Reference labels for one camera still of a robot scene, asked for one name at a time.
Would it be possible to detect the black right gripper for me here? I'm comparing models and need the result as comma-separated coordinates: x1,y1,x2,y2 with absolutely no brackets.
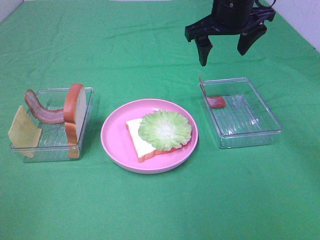
184,0,276,67

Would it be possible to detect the pink ham strip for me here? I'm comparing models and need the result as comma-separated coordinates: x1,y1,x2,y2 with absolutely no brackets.
198,76,226,109

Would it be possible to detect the green lettuce leaf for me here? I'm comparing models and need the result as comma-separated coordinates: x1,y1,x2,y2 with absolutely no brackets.
138,110,192,151

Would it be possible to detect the toast bread slice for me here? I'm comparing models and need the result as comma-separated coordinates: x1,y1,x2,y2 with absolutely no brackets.
63,83,87,147
125,109,189,163

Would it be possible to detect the streaky bacon strip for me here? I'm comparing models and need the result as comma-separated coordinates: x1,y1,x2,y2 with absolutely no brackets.
24,89,64,125

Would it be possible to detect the clear right plastic container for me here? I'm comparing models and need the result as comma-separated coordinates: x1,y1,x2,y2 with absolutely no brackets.
199,77,282,149

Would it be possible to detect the clear plastic container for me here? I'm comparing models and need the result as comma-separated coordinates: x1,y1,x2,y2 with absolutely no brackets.
19,87,94,162
199,77,282,149

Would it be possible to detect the green tablecloth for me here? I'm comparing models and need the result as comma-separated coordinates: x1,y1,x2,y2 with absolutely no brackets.
0,0,320,240

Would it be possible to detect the pink round plate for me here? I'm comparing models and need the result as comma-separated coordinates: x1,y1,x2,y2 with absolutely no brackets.
100,98,199,174

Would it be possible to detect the upright toast bread slice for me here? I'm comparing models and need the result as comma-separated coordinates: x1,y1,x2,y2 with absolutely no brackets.
63,83,87,147

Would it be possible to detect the clear left plastic container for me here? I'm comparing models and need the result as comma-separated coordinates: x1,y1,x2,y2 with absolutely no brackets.
19,87,94,162

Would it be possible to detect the yellow cheese slice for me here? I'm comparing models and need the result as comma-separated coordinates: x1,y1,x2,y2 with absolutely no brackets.
8,105,42,159

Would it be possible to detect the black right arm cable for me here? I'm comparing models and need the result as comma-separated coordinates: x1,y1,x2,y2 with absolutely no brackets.
253,0,277,12

